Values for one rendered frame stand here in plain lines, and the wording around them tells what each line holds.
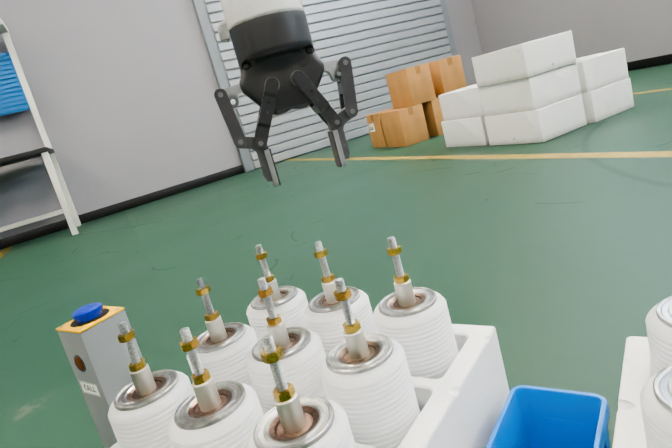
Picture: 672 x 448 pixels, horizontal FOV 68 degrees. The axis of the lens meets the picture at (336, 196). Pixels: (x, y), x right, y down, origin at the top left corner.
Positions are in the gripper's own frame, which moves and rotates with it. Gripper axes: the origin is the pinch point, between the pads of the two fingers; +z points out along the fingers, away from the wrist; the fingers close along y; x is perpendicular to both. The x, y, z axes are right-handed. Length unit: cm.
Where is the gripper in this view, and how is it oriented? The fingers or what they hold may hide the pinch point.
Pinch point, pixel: (306, 163)
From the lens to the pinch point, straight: 50.6
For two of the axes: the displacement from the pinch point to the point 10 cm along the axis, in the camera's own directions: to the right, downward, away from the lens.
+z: 2.6, 9.5, 1.8
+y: 9.4, -2.9, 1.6
